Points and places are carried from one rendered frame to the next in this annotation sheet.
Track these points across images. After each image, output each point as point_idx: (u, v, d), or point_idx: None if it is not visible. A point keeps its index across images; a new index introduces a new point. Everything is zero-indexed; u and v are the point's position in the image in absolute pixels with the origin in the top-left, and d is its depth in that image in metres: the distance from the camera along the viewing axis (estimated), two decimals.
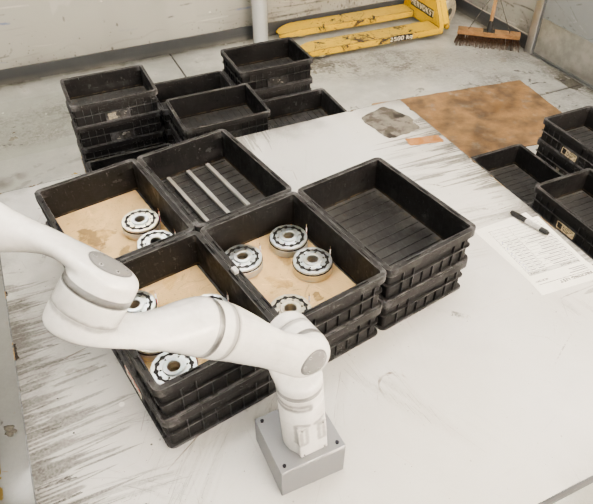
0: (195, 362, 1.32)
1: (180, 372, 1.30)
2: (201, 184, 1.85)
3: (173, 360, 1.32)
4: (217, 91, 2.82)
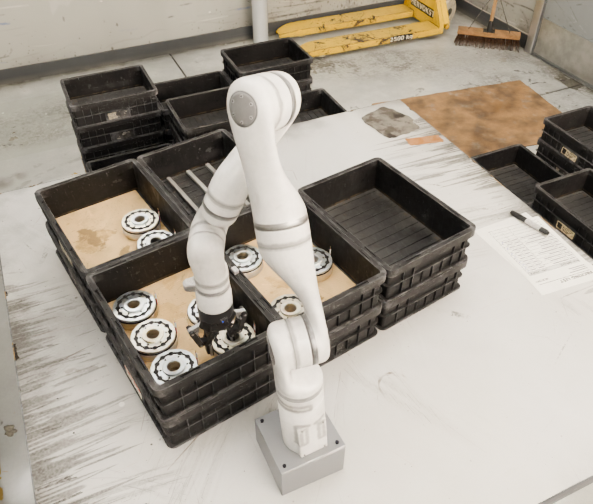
0: (195, 362, 1.32)
1: (180, 372, 1.30)
2: (201, 184, 1.85)
3: (173, 360, 1.32)
4: (217, 91, 2.82)
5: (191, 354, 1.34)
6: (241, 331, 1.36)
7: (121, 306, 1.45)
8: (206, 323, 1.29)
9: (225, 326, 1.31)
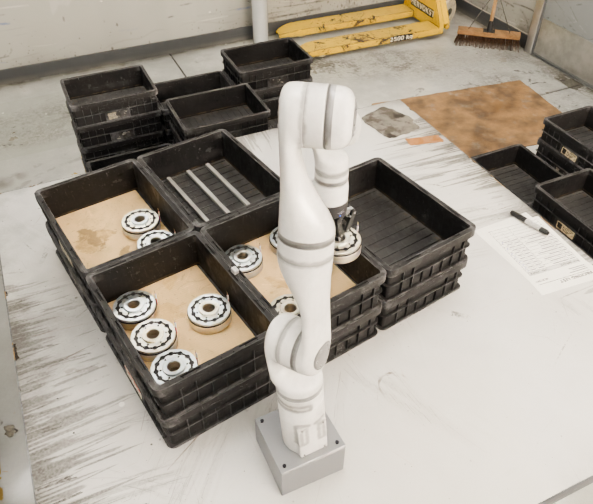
0: (195, 362, 1.32)
1: (180, 372, 1.30)
2: (201, 184, 1.85)
3: (173, 360, 1.32)
4: (217, 91, 2.82)
5: (191, 354, 1.34)
6: (348, 231, 1.38)
7: (121, 306, 1.45)
8: None
9: (338, 223, 1.33)
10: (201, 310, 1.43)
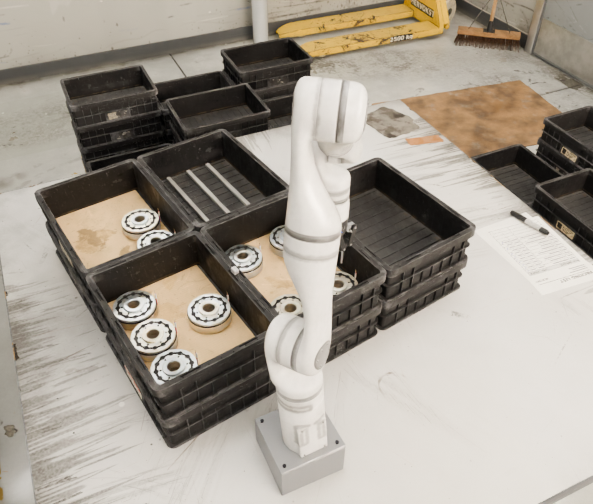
0: (195, 362, 1.32)
1: (180, 372, 1.30)
2: (201, 184, 1.85)
3: (173, 360, 1.32)
4: (217, 91, 2.82)
5: (191, 354, 1.34)
6: (351, 245, 1.41)
7: (121, 306, 1.45)
8: None
9: (339, 239, 1.36)
10: (201, 310, 1.43)
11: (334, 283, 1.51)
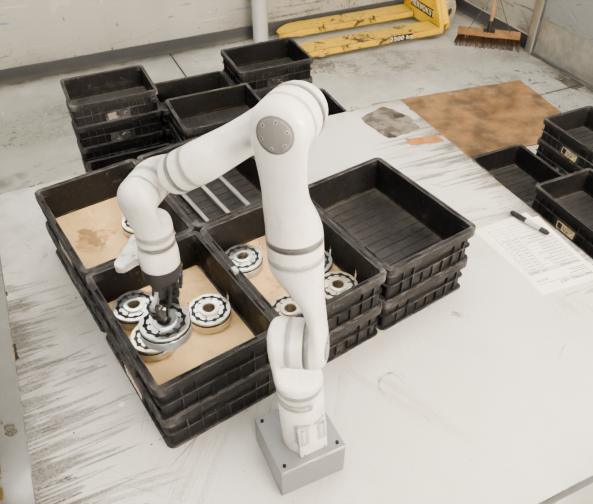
0: (187, 316, 1.23)
1: (171, 325, 1.20)
2: None
3: None
4: (217, 91, 2.82)
5: (183, 308, 1.24)
6: (182, 286, 1.26)
7: (121, 306, 1.45)
8: (163, 289, 1.16)
9: (176, 283, 1.20)
10: (201, 310, 1.43)
11: (334, 283, 1.51)
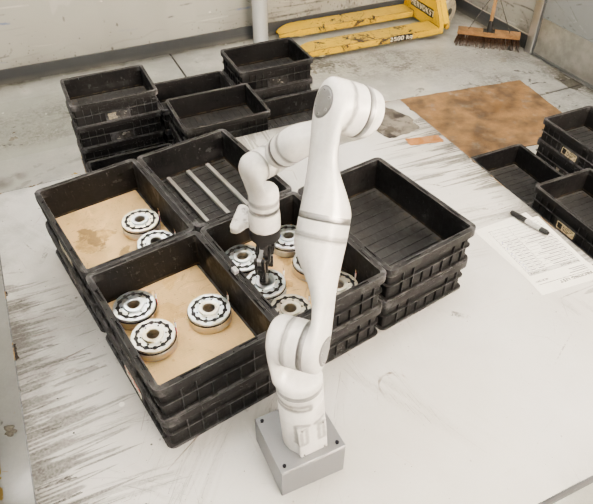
0: (283, 278, 1.52)
1: (271, 285, 1.49)
2: (201, 184, 1.85)
3: None
4: (217, 91, 2.82)
5: (278, 272, 1.53)
6: (275, 245, 1.53)
7: (121, 306, 1.45)
8: (267, 247, 1.43)
9: (274, 244, 1.47)
10: (201, 310, 1.43)
11: None
